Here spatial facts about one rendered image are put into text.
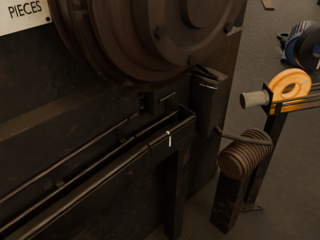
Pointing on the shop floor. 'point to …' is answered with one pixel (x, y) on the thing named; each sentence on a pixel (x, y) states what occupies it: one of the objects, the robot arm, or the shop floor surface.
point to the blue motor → (288, 57)
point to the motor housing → (236, 177)
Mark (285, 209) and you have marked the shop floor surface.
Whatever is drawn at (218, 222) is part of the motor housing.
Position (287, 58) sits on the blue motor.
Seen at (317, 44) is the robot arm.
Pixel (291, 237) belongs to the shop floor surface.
